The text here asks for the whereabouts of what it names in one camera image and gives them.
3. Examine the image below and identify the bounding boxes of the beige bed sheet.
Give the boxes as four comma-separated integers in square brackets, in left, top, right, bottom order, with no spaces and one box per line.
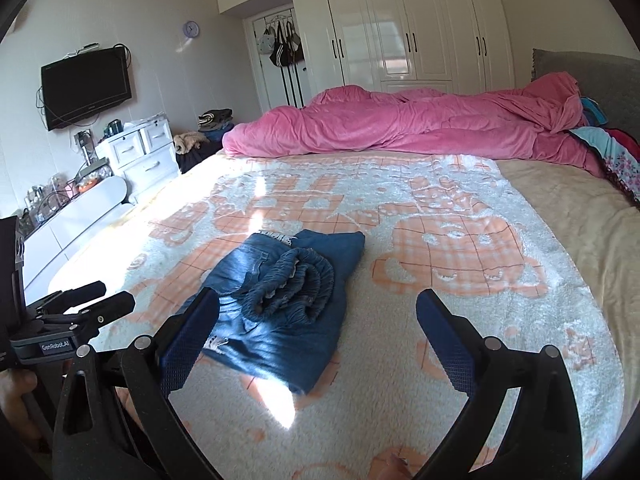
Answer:
[494,156,640,461]

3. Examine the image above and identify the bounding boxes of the pile of clothes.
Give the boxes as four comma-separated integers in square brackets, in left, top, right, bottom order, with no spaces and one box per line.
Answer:
[172,108,234,174]

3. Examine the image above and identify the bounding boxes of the wall mounted black television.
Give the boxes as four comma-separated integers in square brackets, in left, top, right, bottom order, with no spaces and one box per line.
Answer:
[40,44,132,131]

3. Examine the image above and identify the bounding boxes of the purple wall clock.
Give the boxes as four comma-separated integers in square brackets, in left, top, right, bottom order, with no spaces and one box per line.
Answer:
[182,21,201,39]

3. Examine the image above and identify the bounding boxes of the grey upholstered headboard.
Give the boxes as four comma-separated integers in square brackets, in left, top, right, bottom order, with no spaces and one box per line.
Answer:
[532,49,640,142]

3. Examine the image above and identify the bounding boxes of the orange white plush blanket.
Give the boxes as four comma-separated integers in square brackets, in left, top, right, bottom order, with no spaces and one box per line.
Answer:
[46,152,626,480]

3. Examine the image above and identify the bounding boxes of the bags hanging on door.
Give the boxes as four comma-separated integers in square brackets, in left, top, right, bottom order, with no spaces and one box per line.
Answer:
[257,20,304,68]

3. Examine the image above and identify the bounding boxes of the white drawer dresser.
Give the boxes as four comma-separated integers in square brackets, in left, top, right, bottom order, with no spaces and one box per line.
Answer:
[96,114,180,204]

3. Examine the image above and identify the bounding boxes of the blue denim pants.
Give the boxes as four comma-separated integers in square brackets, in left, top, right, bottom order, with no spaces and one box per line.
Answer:
[203,230,366,394]

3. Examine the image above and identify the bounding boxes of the white curved desk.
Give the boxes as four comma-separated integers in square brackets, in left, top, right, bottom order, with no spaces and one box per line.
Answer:
[23,176,132,304]

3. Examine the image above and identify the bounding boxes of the pink duvet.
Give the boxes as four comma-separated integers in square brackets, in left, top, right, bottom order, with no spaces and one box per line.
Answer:
[222,73,604,178]

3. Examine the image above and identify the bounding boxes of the left hand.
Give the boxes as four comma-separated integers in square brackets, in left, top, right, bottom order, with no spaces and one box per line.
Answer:
[0,370,41,443]

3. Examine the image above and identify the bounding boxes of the colourful floral pillow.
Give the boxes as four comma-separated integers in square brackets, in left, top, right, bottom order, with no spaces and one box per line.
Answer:
[570,96,639,207]

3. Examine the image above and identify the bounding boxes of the white glossy wardrobe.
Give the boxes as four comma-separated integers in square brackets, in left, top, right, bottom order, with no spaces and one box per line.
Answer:
[218,0,515,110]

